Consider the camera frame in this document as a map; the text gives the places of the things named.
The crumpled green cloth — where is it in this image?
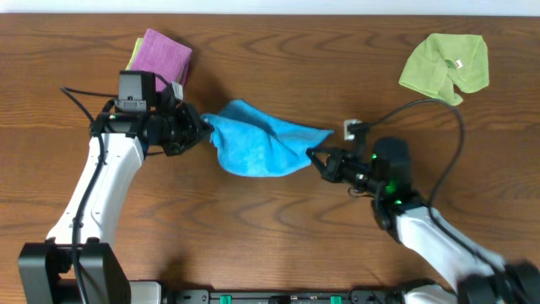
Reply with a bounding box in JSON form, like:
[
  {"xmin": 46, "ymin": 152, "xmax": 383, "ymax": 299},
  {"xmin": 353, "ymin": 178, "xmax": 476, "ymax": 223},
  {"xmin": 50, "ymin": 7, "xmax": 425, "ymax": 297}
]
[{"xmin": 399, "ymin": 33, "xmax": 489, "ymax": 106}]

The folded light green cloth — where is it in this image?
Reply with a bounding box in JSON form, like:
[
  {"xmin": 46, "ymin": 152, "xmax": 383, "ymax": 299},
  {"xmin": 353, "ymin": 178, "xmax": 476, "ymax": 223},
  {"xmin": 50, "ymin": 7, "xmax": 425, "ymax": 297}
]
[{"xmin": 126, "ymin": 38, "xmax": 143, "ymax": 70}]

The folded purple cloth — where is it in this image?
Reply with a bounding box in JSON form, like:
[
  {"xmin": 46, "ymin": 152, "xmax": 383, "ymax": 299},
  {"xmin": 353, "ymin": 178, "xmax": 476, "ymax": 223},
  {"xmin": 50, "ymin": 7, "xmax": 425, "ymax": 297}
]
[{"xmin": 130, "ymin": 29, "xmax": 192, "ymax": 86}]

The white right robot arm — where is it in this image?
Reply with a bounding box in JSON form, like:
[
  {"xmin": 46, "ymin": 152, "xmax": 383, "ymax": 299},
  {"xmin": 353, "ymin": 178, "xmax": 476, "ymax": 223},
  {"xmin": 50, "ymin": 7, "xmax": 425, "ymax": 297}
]
[{"xmin": 307, "ymin": 137, "xmax": 539, "ymax": 303}]

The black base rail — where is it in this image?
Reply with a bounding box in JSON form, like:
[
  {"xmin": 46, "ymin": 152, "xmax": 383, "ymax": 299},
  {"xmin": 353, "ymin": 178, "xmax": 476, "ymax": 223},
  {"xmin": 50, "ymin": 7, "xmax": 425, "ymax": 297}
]
[{"xmin": 126, "ymin": 278, "xmax": 461, "ymax": 304}]

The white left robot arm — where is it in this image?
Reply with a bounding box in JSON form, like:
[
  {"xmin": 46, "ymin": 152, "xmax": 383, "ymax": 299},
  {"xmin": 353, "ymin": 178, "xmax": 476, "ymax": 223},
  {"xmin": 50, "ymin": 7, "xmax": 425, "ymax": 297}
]
[{"xmin": 18, "ymin": 103, "xmax": 213, "ymax": 303}]

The blue microfiber cloth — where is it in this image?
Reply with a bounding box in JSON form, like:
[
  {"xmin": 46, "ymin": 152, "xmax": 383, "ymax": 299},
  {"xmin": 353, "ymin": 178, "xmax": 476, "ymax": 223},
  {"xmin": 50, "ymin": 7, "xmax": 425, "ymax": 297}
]
[{"xmin": 202, "ymin": 100, "xmax": 333, "ymax": 177}]

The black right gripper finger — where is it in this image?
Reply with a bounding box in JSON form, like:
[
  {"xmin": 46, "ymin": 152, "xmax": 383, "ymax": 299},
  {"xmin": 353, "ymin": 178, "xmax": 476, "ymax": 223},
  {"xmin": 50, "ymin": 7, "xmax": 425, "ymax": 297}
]
[
  {"xmin": 306, "ymin": 149, "xmax": 336, "ymax": 182},
  {"xmin": 311, "ymin": 147, "xmax": 343, "ymax": 157}
]

